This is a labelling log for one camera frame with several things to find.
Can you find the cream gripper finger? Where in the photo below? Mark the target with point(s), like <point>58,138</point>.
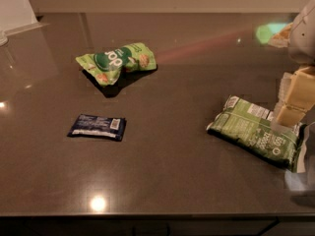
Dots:
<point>284,86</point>
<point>299,99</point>

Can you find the blue rxbar blueberry wrapper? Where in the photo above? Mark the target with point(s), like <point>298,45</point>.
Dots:
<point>98,126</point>

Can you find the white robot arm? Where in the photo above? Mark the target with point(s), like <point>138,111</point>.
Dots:
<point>301,46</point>

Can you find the dark green snack bag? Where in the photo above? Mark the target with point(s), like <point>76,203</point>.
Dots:
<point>249,126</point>

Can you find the green rice chip bag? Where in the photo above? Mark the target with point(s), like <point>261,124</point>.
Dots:
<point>106,67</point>

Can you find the white corner object at left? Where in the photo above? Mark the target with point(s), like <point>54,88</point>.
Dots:
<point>17,16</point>

